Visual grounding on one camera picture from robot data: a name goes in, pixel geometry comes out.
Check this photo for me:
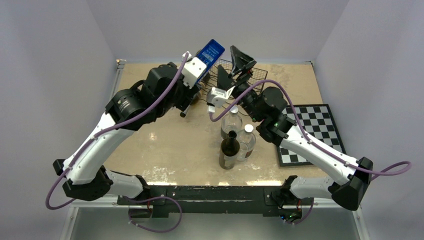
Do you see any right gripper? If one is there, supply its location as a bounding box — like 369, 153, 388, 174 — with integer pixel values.
216, 45, 263, 122

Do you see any black wire wine rack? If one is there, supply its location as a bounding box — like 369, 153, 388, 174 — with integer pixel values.
199, 58, 268, 103

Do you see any blue square glass bottle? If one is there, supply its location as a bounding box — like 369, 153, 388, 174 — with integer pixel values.
195, 39, 225, 83

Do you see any clear glass bottle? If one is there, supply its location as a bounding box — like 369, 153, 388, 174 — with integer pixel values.
178, 55, 210, 118

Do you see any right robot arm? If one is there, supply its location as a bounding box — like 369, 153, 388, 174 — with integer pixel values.
217, 45, 373, 211

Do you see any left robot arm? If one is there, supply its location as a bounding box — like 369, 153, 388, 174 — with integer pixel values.
53, 59, 207, 205

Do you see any clear bottle silver cap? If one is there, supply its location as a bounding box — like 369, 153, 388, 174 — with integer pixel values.
220, 106, 243, 139

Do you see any dark brown glass bottle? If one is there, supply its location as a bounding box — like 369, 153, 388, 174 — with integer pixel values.
219, 130, 240, 170

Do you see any clear bottle white cap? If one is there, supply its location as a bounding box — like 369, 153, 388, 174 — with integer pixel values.
236, 124, 256, 162

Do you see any black white chessboard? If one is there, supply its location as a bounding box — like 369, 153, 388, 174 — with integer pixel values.
276, 104, 346, 167

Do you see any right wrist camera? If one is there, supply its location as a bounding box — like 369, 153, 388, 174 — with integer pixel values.
206, 86, 235, 113

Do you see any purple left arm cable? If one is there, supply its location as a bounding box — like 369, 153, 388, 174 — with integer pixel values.
45, 52, 190, 211

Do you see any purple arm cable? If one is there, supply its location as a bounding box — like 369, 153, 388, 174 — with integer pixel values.
209, 79, 413, 181
45, 52, 190, 211

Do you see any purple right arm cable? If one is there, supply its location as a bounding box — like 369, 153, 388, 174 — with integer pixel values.
209, 79, 413, 181

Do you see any black mounting base plate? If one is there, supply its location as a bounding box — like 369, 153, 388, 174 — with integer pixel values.
117, 185, 313, 218

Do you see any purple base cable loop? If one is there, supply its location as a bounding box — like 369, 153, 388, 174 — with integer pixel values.
128, 192, 185, 233

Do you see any aluminium table frame rail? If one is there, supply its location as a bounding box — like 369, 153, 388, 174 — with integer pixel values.
53, 59, 373, 224

